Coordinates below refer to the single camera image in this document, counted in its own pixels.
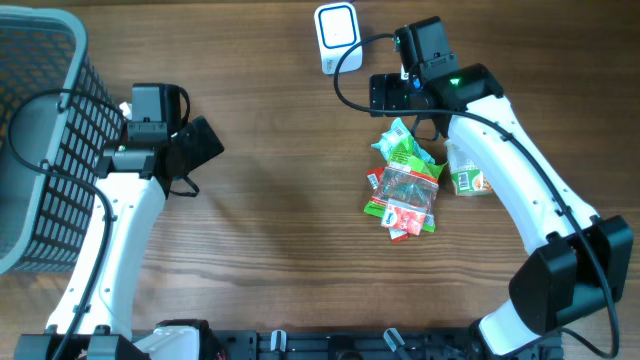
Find light teal snack packet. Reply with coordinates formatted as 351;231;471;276
371;118;435;164

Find red stick snack packet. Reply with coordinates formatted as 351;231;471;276
366;167;409;242

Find green gummy candy bag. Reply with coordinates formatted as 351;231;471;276
364;145;444;233

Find cup noodles white green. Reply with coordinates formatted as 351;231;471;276
444;140;493;196

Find small red snack packet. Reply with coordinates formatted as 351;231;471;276
381;199;427;235

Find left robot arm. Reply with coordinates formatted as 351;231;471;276
14;117;224;359

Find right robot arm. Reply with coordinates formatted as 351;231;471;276
369;64;633;357

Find white barcode scanner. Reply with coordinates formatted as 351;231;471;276
314;2;361;75

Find grey plastic mesh basket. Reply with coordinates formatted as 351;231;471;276
1;5;122;273

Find right black camera cable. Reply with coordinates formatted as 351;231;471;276
332;32;621;360

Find black camera cable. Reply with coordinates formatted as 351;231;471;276
332;32;621;360
5;88;126;360

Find left black camera cable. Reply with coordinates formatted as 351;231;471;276
5;88;126;360

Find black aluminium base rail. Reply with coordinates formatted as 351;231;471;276
199;328;494;360

